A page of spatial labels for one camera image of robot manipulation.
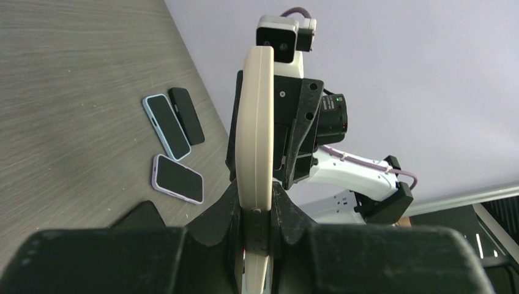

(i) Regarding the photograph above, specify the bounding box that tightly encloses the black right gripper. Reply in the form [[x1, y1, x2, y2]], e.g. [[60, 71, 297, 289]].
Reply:
[[225, 70, 348, 190]]

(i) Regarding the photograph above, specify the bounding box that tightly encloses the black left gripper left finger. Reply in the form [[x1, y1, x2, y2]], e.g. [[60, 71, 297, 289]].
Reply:
[[1, 183, 244, 293]]

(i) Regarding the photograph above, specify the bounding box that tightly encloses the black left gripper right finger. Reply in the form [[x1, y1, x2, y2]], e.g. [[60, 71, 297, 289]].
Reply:
[[271, 183, 494, 293]]

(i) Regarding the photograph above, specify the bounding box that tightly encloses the beige phone case with ring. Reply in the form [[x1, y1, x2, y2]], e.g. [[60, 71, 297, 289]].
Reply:
[[235, 46, 274, 293]]

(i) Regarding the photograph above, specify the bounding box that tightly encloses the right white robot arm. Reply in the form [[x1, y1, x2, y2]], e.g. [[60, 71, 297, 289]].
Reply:
[[273, 75, 413, 224]]

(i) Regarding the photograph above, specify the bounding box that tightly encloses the lilac cased phone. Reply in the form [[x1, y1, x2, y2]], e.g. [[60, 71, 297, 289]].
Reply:
[[151, 154, 204, 205]]

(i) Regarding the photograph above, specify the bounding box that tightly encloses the black phone on table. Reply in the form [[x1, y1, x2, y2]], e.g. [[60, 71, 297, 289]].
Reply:
[[110, 200, 166, 230]]

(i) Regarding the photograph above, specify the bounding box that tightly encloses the light blue cased phone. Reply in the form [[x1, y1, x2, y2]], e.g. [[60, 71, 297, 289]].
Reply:
[[142, 94, 192, 161]]

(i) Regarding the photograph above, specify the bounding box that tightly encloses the black phone near wall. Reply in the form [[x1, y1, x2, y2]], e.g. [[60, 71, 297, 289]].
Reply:
[[168, 87, 205, 146]]

